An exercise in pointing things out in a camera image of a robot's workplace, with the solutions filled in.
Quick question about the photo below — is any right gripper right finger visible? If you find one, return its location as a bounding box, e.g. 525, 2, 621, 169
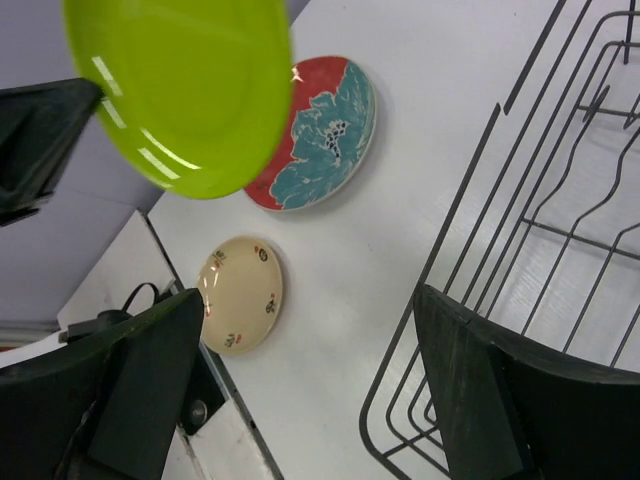
413, 285, 639, 479

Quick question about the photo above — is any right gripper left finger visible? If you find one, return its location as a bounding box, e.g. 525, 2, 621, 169
1, 288, 204, 479

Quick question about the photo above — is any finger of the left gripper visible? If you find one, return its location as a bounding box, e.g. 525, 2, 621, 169
1, 78, 103, 225

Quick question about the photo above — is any lime green plate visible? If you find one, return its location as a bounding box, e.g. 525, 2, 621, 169
62, 0, 292, 199

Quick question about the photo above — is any beige floral plate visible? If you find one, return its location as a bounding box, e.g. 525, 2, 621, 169
197, 236, 284, 356

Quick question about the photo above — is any red and teal plate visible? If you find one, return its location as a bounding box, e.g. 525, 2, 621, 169
244, 55, 377, 212

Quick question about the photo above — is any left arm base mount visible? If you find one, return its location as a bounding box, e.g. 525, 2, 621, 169
178, 350, 226, 436

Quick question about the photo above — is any wire dish rack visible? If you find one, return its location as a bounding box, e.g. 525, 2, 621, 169
359, 1, 639, 479

